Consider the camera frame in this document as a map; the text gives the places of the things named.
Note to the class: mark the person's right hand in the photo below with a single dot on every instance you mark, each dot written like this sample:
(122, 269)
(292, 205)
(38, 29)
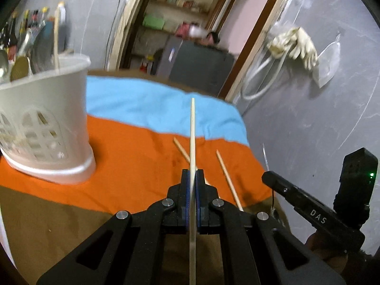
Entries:
(327, 250)

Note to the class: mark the white plastic utensil caddy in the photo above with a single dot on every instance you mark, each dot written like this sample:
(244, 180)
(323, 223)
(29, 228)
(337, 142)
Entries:
(44, 123)

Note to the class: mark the gold spoon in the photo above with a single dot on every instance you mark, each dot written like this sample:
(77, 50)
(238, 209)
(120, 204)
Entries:
(21, 68)

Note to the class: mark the wooden storage shelf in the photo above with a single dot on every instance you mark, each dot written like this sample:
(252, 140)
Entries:
(155, 20)

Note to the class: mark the orange cloth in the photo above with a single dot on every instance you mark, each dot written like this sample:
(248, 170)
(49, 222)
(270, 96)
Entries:
(136, 166)

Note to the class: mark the light blue cloth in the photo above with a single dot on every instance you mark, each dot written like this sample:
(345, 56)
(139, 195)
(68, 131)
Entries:
(162, 109)

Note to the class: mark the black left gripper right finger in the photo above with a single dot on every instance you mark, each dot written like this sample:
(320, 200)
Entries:
(255, 248)

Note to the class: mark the cream rubber gloves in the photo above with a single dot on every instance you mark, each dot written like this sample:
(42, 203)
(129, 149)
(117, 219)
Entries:
(294, 43)

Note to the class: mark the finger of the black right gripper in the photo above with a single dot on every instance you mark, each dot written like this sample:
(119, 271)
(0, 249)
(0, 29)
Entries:
(302, 201)

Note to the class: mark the dark grey cabinet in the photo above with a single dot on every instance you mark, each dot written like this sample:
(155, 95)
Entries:
(188, 63)

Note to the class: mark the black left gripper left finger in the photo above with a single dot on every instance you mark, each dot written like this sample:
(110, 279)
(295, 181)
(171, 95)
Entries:
(128, 248)

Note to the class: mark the clear plastic bag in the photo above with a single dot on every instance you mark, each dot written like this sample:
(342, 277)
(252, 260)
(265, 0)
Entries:
(327, 63)

